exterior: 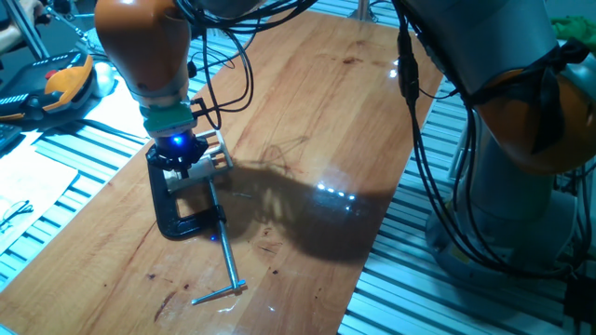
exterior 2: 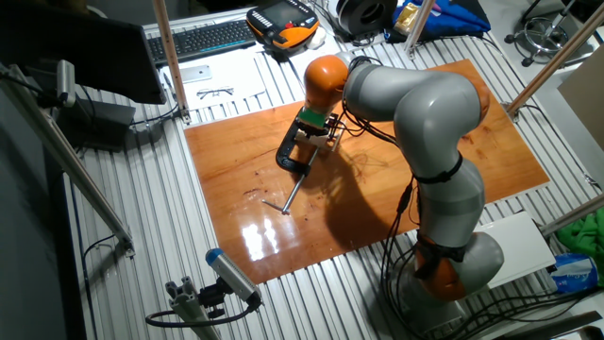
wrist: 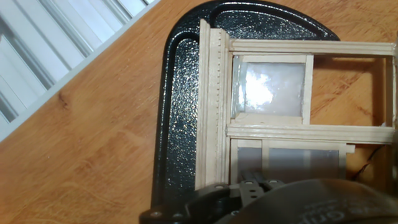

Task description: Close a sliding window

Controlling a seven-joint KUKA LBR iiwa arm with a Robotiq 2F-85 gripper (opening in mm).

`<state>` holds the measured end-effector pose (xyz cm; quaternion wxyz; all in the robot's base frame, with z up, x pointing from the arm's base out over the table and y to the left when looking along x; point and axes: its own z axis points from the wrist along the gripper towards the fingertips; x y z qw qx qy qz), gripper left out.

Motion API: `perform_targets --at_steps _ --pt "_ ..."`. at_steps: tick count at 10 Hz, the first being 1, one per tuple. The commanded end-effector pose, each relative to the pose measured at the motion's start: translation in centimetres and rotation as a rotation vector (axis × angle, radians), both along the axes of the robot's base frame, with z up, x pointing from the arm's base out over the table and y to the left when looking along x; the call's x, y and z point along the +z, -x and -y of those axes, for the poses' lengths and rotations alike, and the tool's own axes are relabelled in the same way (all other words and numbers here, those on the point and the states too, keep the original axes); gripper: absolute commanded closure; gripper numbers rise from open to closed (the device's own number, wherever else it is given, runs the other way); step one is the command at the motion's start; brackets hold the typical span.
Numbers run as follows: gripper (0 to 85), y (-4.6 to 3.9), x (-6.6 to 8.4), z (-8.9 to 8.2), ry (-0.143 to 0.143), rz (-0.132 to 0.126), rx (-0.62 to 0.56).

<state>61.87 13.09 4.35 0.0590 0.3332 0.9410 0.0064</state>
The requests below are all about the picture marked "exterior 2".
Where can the aluminium frame pole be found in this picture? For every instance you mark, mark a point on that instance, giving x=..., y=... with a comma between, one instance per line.
x=571, y=216
x=170, y=56
x=417, y=28
x=566, y=47

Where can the small wooden window frame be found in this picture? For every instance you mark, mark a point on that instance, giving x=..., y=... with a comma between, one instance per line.
x=332, y=141

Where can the orange and black teach pendant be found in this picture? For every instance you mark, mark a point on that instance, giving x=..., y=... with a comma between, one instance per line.
x=288, y=33

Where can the short aluminium extrusion post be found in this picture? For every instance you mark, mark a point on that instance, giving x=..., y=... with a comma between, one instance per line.
x=189, y=307

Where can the silver camera with blue cap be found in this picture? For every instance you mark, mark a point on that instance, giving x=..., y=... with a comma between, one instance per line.
x=231, y=276

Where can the yellow packet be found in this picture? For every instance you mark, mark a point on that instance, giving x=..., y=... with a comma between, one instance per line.
x=407, y=19

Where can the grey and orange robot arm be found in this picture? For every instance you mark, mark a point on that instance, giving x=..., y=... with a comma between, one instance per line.
x=424, y=108

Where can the blue and white plastic bag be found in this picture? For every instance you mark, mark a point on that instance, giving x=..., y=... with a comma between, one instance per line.
x=573, y=274

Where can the blue cloth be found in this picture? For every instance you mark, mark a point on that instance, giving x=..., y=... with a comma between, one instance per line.
x=453, y=19

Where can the black computer monitor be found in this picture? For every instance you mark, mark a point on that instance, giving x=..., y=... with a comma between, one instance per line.
x=94, y=56

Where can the green cloth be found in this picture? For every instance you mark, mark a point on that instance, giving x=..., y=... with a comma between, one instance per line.
x=585, y=236

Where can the silver smartphone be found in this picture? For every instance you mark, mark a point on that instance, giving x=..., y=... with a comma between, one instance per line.
x=196, y=74

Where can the slanted aluminium frame beam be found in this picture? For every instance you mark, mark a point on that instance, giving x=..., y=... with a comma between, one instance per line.
x=71, y=165

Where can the glossy brown wooden board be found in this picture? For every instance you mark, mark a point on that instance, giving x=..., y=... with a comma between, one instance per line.
x=283, y=236

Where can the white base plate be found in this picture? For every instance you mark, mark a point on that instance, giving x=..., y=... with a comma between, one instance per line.
x=519, y=245

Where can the black C-clamp with steel screw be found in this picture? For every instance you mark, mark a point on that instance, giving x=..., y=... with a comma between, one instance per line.
x=285, y=158

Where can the chrome stool base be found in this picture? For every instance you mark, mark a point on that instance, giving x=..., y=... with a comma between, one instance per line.
x=527, y=60

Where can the beige cardboard panel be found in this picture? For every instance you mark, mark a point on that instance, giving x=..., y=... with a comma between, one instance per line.
x=587, y=94

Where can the thin-framed eyeglasses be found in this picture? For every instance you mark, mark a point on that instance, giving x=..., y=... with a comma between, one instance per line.
x=207, y=93

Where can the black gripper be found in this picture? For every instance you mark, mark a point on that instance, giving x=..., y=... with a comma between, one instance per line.
x=325, y=130

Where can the black filament spool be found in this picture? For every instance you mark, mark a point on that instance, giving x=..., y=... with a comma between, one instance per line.
x=358, y=16

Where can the black computer keyboard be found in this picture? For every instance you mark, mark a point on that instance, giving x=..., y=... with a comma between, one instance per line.
x=203, y=40

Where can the silver depth camera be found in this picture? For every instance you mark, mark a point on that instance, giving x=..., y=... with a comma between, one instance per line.
x=66, y=82

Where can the black camera bracket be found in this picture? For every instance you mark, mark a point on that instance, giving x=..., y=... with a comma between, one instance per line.
x=212, y=297

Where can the dark grey computer box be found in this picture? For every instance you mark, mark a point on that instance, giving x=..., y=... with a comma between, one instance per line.
x=99, y=127

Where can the dark metal bar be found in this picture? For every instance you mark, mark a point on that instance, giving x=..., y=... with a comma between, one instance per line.
x=547, y=331

